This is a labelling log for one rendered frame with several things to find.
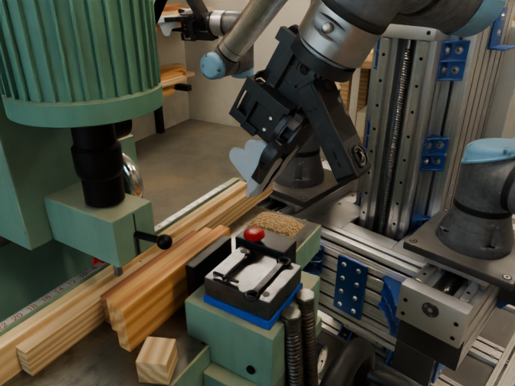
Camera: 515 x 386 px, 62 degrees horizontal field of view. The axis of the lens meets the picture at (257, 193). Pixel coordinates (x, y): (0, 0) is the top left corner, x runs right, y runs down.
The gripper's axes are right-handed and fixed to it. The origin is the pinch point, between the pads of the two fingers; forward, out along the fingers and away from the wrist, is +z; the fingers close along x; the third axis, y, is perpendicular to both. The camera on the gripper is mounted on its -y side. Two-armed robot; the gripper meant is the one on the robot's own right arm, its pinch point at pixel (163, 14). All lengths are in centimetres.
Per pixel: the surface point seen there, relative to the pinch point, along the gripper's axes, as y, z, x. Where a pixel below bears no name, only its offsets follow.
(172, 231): 19, -58, -74
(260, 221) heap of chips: 25, -67, -59
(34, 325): 15, -57, -100
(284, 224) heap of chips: 25, -71, -58
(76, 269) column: 27, -41, -83
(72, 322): 17, -59, -97
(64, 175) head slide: 4, -50, -85
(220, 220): 23, -61, -64
